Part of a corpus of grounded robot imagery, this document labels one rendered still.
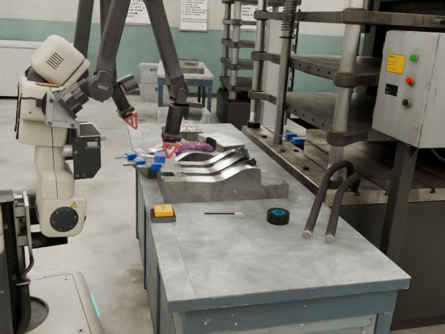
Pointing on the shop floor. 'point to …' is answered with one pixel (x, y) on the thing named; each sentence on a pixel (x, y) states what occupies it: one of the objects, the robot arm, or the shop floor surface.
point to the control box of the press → (408, 116)
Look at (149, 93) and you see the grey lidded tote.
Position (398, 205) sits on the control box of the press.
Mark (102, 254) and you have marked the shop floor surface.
